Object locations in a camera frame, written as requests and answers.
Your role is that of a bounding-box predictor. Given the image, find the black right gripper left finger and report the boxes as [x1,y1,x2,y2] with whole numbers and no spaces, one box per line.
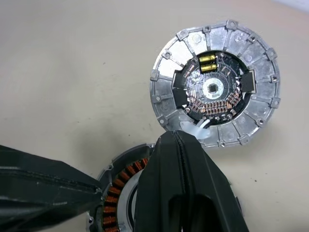
[133,130,192,232]

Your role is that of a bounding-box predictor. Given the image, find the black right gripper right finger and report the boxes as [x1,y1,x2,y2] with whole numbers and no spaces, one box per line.
[179,132,250,232]

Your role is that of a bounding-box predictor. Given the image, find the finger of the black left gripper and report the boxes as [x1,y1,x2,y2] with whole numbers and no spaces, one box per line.
[0,171,106,232]
[0,144,104,193]

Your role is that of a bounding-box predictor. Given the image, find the silver round motor lid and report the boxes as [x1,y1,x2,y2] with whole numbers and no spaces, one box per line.
[149,19,282,148]

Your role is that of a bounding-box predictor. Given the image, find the silver motor housing copper windings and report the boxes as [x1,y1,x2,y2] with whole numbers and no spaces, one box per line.
[84,143,242,232]

